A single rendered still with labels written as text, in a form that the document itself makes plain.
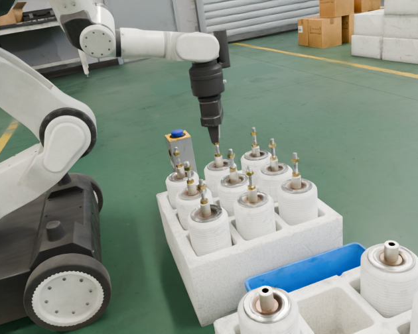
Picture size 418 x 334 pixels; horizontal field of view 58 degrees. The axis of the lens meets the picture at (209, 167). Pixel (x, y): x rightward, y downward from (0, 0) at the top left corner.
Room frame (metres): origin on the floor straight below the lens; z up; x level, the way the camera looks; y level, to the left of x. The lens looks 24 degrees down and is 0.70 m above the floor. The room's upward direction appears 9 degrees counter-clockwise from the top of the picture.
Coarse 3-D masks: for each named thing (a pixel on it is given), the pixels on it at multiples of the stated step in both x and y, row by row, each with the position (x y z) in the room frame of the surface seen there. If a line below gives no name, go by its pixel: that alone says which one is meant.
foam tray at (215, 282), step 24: (168, 216) 0.89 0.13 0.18; (336, 216) 0.76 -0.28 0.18; (168, 240) 0.98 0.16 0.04; (240, 240) 0.73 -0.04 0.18; (264, 240) 0.71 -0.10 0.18; (288, 240) 0.72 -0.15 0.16; (312, 240) 0.74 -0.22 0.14; (336, 240) 0.75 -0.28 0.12; (192, 264) 0.67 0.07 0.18; (216, 264) 0.67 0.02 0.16; (240, 264) 0.69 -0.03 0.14; (264, 264) 0.70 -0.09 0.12; (192, 288) 0.67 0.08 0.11; (216, 288) 0.67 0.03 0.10; (240, 288) 0.69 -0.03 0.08; (216, 312) 0.67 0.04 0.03
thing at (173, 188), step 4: (168, 176) 1.00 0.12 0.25; (196, 176) 0.97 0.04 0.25; (168, 180) 0.97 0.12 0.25; (196, 180) 0.96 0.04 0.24; (168, 184) 0.96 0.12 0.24; (172, 184) 0.95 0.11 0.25; (176, 184) 0.94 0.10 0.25; (180, 184) 0.94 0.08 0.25; (184, 184) 0.94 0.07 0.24; (196, 184) 0.96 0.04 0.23; (168, 188) 0.96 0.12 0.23; (172, 188) 0.94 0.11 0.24; (176, 188) 0.94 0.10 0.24; (180, 188) 0.93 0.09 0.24; (168, 192) 0.97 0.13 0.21; (172, 192) 0.95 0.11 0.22; (176, 192) 0.94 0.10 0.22; (172, 196) 0.95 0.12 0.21; (172, 200) 0.95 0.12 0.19; (172, 204) 0.96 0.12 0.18; (176, 208) 0.94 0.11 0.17
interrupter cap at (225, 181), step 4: (224, 176) 0.92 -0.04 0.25; (228, 176) 0.92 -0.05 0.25; (240, 176) 0.91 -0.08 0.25; (244, 176) 0.91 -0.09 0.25; (224, 180) 0.90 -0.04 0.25; (228, 180) 0.90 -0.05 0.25; (240, 180) 0.89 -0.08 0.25; (244, 180) 0.88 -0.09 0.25; (248, 180) 0.88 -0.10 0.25; (224, 184) 0.88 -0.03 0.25; (228, 184) 0.88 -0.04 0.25; (232, 184) 0.87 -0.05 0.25; (236, 184) 0.87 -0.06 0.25; (240, 184) 0.86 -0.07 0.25; (244, 184) 0.87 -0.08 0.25
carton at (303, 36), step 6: (306, 18) 4.73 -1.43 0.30; (312, 18) 4.61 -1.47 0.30; (300, 24) 4.76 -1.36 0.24; (306, 24) 4.61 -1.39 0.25; (300, 30) 4.75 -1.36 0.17; (306, 30) 4.61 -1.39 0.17; (300, 36) 4.76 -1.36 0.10; (306, 36) 4.62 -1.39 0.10; (300, 42) 4.77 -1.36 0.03; (306, 42) 4.62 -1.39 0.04
